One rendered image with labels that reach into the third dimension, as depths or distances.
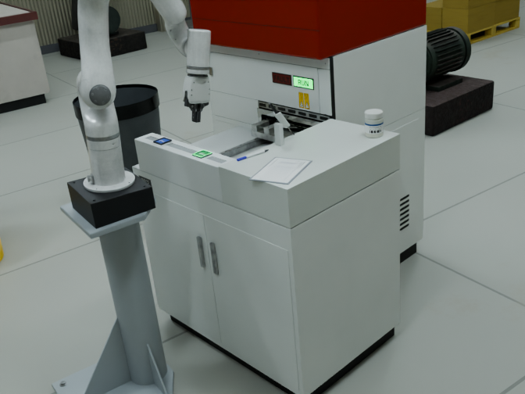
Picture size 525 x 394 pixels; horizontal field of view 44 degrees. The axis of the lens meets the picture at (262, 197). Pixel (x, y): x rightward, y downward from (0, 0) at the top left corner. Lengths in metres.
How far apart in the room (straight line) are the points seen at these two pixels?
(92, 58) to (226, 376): 1.43
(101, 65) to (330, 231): 0.98
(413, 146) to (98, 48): 1.69
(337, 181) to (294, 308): 0.48
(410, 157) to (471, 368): 1.06
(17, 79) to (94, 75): 5.10
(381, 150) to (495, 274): 1.26
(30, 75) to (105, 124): 5.06
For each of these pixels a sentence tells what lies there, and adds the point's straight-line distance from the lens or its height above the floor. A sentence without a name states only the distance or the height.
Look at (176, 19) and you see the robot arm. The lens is 2.33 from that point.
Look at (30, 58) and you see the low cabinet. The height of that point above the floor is 0.51.
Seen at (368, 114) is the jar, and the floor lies 1.06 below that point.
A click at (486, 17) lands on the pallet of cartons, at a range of 8.55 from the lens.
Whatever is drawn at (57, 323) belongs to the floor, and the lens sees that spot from 3.44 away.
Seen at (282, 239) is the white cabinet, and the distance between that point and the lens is 2.23.
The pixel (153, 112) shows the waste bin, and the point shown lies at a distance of 4.36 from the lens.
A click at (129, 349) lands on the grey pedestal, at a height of 0.20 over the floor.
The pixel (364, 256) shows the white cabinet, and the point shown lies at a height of 0.53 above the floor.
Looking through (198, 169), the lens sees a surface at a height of 0.92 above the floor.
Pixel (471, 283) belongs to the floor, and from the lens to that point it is 3.41.
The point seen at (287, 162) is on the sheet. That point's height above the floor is 0.97.
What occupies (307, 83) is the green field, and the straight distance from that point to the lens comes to 2.79.
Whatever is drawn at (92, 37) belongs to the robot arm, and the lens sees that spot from 2.28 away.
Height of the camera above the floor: 1.84
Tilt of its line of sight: 25 degrees down
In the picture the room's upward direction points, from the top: 6 degrees counter-clockwise
